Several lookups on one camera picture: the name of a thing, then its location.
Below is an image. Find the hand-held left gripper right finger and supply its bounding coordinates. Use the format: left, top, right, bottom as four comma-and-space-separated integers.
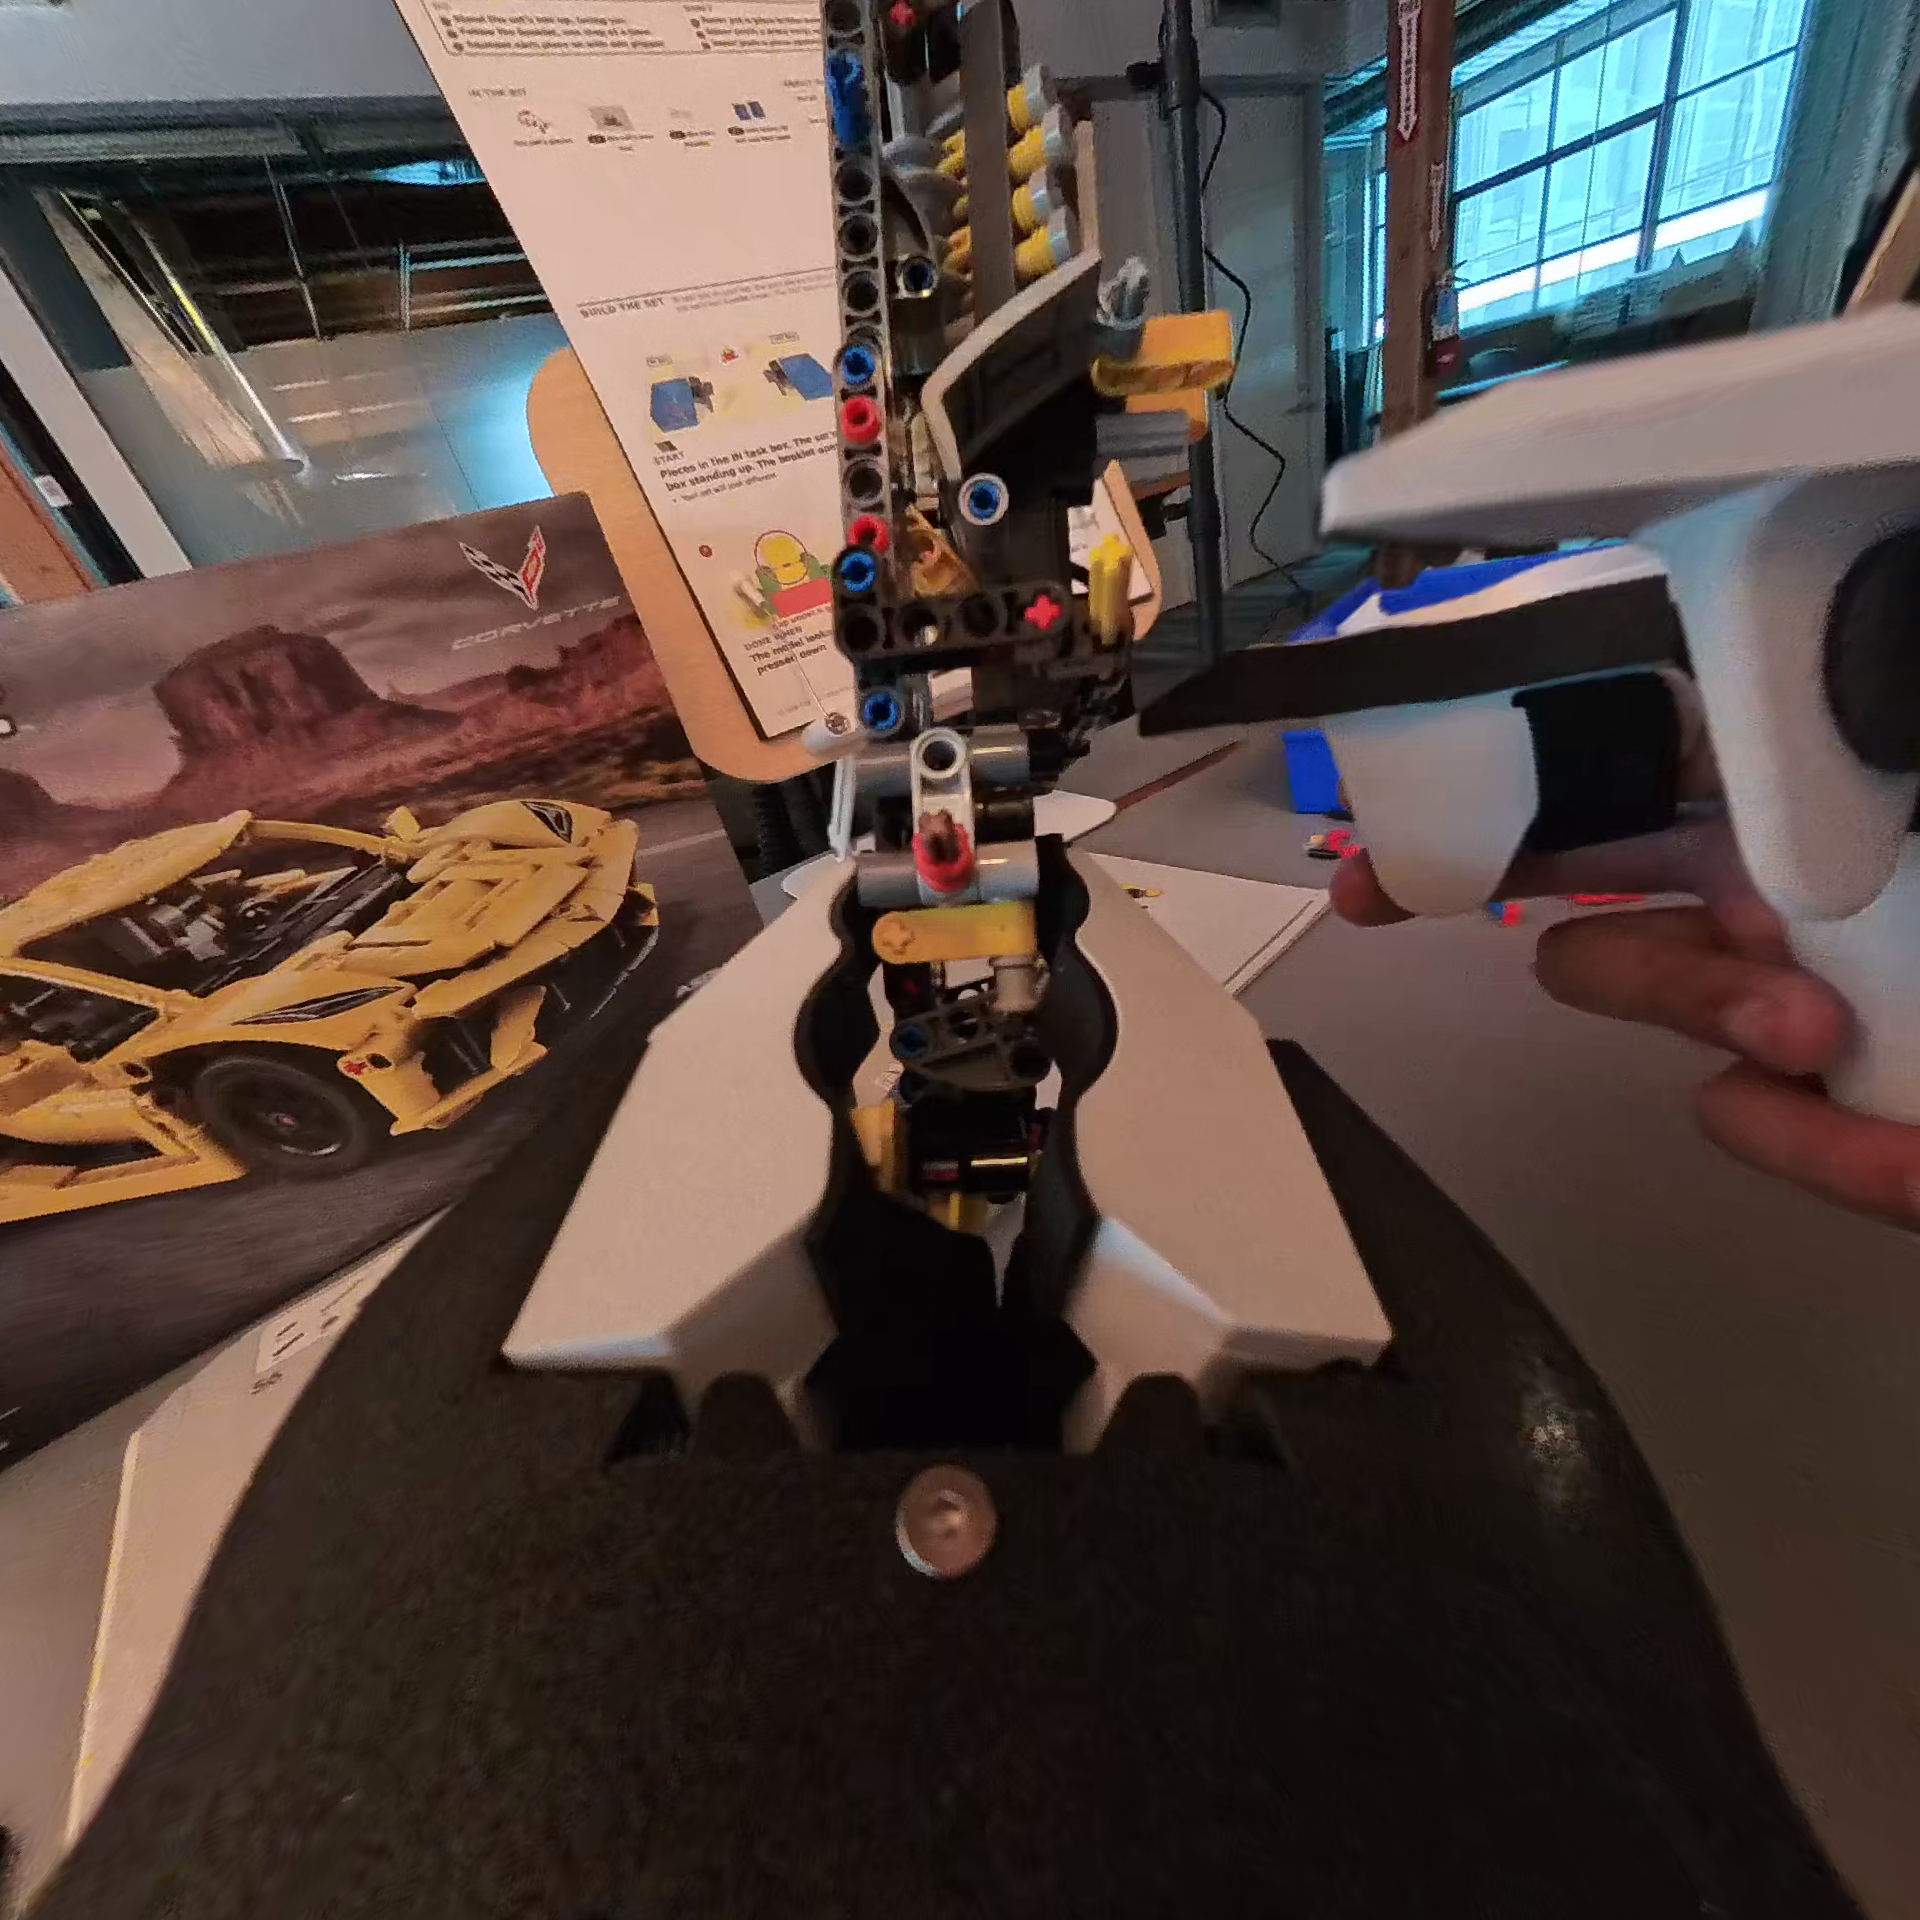
994, 831, 1391, 1448

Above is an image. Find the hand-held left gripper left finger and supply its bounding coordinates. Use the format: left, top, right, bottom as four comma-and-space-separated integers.
494, 863, 905, 1448

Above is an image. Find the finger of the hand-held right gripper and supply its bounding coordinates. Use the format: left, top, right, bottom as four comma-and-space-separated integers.
1317, 309, 1920, 551

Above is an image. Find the partly built lego car chassis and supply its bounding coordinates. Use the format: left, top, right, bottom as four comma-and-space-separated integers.
804, 0, 1239, 1199

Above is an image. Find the Lego Technic set box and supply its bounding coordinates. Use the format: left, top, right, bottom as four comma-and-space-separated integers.
0, 490, 766, 1470

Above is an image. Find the person's right hand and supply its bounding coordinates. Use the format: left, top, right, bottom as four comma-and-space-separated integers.
1329, 814, 1920, 1221

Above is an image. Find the blue plastic bin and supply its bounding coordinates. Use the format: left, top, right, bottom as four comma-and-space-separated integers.
1281, 538, 1670, 817

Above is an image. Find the large window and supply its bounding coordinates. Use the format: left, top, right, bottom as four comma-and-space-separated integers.
1440, 0, 1819, 324

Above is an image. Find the black metal pole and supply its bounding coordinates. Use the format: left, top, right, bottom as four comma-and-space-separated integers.
1160, 0, 1228, 658

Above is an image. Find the open instruction booklet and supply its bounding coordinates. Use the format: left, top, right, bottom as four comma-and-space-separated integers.
0, 847, 1338, 1891

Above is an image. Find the white instruction sheet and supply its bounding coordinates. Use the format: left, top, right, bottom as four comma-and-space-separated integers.
389, 0, 905, 741

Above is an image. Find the wooden post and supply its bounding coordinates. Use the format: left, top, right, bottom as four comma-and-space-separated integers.
1381, 0, 1463, 590

